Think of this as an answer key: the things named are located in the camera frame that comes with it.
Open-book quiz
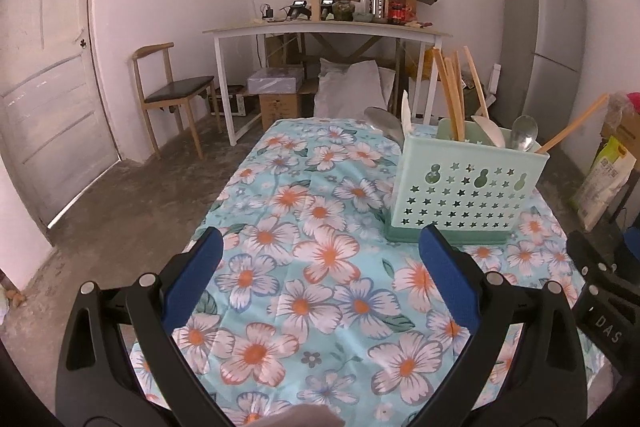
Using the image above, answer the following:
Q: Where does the small metal spoon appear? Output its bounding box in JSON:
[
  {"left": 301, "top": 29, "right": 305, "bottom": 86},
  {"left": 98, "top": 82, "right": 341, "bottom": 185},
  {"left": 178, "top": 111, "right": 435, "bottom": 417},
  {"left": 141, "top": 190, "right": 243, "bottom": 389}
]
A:
[{"left": 509, "top": 115, "right": 540, "bottom": 154}]

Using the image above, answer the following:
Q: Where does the white panel door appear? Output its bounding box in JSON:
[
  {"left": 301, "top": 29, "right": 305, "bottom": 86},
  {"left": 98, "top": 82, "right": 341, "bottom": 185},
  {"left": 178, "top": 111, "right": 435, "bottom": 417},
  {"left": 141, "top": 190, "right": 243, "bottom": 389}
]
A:
[{"left": 0, "top": 0, "right": 121, "bottom": 229}]

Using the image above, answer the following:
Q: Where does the wooden chair dark seat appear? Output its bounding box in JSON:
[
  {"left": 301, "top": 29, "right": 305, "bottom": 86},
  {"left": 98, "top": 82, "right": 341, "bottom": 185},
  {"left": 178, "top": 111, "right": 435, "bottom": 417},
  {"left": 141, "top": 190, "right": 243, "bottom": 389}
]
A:
[{"left": 132, "top": 43, "right": 223, "bottom": 160}]

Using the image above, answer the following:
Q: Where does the grey refrigerator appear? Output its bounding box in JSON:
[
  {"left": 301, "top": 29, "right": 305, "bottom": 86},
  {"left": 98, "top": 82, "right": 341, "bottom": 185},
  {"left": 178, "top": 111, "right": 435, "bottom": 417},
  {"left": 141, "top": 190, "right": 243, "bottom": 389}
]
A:
[{"left": 492, "top": 0, "right": 587, "bottom": 142}]

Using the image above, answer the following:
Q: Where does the brown cardboard box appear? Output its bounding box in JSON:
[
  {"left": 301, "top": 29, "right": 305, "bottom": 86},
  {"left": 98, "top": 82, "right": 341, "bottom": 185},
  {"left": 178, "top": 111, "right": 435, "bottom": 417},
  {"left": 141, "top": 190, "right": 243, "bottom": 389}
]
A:
[{"left": 259, "top": 92, "right": 304, "bottom": 132}]

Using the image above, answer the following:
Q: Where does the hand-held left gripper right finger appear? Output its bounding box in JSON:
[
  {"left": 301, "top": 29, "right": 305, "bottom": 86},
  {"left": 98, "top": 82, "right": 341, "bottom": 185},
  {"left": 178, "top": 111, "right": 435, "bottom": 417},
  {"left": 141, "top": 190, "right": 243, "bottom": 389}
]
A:
[{"left": 405, "top": 223, "right": 588, "bottom": 427}]

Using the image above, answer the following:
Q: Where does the yellow and white rice bag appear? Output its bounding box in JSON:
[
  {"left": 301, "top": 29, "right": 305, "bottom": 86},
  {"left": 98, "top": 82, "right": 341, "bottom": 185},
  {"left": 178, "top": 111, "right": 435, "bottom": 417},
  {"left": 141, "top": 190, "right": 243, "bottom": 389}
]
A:
[{"left": 572, "top": 136, "right": 632, "bottom": 232}]

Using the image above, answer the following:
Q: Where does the green perforated utensil holder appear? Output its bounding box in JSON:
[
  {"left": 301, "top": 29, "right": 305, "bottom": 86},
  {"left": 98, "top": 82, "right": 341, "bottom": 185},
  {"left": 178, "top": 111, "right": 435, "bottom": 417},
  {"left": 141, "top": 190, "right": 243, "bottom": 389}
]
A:
[{"left": 384, "top": 117, "right": 551, "bottom": 244}]

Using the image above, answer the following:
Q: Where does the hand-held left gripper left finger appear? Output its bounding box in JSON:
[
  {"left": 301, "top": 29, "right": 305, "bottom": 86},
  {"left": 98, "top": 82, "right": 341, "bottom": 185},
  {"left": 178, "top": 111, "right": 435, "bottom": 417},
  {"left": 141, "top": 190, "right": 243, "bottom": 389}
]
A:
[{"left": 55, "top": 227, "right": 236, "bottom": 427}]

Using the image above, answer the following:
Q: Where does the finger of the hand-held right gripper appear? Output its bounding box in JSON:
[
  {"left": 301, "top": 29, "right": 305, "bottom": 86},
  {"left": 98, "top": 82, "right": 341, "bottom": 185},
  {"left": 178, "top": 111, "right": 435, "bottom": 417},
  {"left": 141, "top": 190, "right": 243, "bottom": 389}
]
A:
[
  {"left": 620, "top": 227, "right": 640, "bottom": 278},
  {"left": 567, "top": 231, "right": 640, "bottom": 373}
]

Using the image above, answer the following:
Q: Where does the white metal-frame table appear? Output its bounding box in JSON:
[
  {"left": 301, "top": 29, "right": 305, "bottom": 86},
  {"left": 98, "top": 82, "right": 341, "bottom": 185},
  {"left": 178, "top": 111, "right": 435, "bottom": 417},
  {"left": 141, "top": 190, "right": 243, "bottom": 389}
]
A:
[{"left": 202, "top": 19, "right": 453, "bottom": 146}]

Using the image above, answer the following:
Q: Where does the large cardboard box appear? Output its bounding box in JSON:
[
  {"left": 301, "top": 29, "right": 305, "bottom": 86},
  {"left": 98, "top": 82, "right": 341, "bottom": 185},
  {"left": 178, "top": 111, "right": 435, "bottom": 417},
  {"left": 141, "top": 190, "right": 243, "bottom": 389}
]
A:
[{"left": 600, "top": 99, "right": 640, "bottom": 148}]

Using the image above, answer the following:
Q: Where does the large metal spoon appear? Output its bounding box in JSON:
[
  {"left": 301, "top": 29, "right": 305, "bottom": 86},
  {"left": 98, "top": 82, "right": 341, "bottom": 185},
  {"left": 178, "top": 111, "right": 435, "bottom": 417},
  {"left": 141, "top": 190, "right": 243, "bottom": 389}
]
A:
[{"left": 364, "top": 107, "right": 405, "bottom": 146}]

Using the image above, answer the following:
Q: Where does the grey flat box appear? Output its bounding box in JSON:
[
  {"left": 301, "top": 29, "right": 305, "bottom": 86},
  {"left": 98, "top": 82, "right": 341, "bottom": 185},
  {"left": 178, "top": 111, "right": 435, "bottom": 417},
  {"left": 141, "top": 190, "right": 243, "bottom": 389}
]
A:
[{"left": 247, "top": 66, "right": 305, "bottom": 95}]

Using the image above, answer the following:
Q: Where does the blue floral tablecloth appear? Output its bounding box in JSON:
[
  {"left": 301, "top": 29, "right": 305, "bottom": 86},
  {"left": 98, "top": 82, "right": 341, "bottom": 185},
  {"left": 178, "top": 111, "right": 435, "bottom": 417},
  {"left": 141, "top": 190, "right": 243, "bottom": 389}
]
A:
[{"left": 129, "top": 117, "right": 608, "bottom": 427}]

